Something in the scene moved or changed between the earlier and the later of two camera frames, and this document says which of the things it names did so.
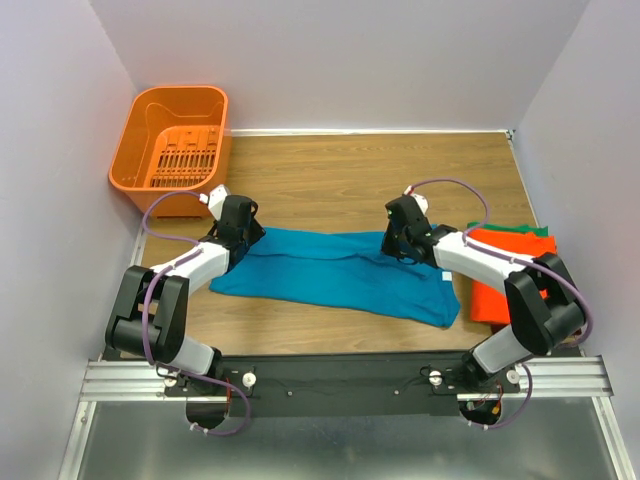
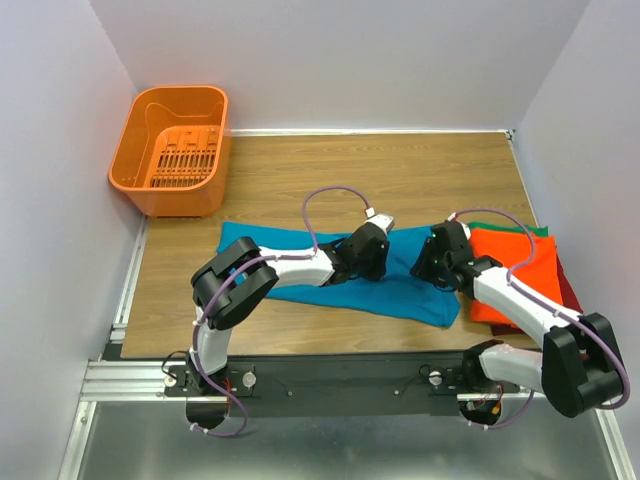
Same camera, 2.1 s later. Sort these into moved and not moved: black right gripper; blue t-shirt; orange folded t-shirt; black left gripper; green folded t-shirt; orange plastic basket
Moved: black left gripper; black right gripper
Not moved: blue t-shirt; green folded t-shirt; orange folded t-shirt; orange plastic basket
